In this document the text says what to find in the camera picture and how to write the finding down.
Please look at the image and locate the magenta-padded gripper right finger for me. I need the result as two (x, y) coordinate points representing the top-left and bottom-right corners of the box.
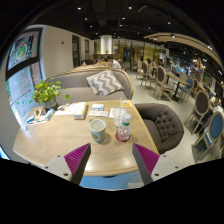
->
(131, 142), (186, 186)

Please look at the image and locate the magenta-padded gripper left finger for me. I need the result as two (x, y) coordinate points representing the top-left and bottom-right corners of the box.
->
(42, 143), (92, 186)

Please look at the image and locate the clear plastic water bottle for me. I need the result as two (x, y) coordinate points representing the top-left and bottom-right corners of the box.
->
(117, 112), (133, 142)

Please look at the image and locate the pale green mug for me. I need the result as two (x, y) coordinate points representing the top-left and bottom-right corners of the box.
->
(88, 118), (107, 144)

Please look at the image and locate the grey tufted armchair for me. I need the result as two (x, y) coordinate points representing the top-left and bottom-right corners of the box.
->
(134, 102), (185, 155)

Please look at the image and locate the flat round red coaster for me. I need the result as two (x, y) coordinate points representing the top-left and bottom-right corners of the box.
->
(114, 130), (132, 143)

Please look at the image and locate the beige tissue box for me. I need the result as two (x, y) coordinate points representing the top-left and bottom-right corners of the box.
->
(68, 101), (88, 120)

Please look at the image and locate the white printed leaflet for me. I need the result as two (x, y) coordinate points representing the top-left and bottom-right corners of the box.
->
(88, 109), (109, 118)

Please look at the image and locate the blue white tissue pack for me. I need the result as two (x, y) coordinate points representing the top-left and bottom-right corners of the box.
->
(90, 103), (105, 112)

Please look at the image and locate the white paper napkin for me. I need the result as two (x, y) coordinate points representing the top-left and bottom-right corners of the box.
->
(108, 107), (118, 119)

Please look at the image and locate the yellow table card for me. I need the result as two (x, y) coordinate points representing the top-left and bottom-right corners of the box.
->
(120, 100), (133, 108)

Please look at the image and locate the green potted plant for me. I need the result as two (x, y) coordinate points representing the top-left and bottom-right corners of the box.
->
(32, 78), (71, 109)

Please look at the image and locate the group of dining chairs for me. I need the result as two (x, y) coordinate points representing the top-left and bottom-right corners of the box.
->
(134, 58), (224, 164)

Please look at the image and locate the grey upholstered sofa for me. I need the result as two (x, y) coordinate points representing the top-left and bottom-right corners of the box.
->
(46, 64), (135, 106)

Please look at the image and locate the grey chevron cushion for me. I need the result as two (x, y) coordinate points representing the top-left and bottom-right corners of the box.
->
(85, 69), (125, 97)

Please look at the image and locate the person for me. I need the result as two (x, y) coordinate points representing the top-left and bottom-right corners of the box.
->
(105, 55), (122, 70)
(209, 94), (224, 116)

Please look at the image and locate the group of ceiling lights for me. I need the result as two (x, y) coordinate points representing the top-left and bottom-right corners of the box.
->
(76, 4), (174, 28)

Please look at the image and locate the wooden pedestal table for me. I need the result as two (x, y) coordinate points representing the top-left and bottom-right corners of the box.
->
(166, 71), (191, 103)

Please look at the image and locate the framed wall poster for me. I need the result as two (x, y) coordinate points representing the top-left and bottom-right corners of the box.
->
(7, 30), (41, 71)

